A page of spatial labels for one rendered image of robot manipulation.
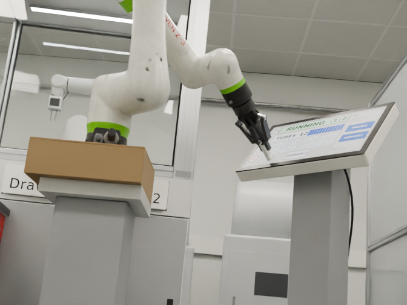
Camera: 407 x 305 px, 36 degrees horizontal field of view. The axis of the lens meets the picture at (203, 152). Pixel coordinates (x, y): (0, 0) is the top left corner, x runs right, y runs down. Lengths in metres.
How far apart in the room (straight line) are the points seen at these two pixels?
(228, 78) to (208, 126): 3.74
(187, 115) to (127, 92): 0.71
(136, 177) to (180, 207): 0.70
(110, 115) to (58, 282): 0.49
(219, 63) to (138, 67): 0.37
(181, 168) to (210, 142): 3.36
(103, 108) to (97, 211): 0.31
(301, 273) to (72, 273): 0.79
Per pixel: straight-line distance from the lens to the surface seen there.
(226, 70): 2.04
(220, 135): 5.75
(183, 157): 2.39
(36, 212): 2.37
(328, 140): 2.14
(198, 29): 2.59
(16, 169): 2.40
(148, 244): 2.32
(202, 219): 5.56
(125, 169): 1.68
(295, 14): 4.97
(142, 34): 1.79
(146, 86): 1.73
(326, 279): 2.08
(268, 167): 2.16
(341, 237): 2.15
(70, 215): 1.75
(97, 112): 1.85
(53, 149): 1.73
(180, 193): 2.36
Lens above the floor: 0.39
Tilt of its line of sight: 16 degrees up
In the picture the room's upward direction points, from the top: 5 degrees clockwise
